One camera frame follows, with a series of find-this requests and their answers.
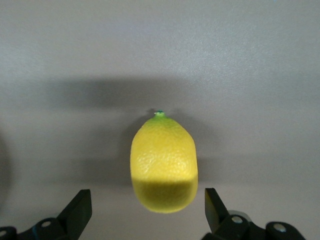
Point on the yellow lemon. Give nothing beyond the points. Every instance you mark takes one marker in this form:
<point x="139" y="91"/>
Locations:
<point x="163" y="165"/>

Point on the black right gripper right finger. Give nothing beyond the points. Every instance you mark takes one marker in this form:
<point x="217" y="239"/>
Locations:
<point x="216" y="215"/>

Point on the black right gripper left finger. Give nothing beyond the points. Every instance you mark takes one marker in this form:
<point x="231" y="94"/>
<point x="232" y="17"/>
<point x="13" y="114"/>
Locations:
<point x="75" y="215"/>

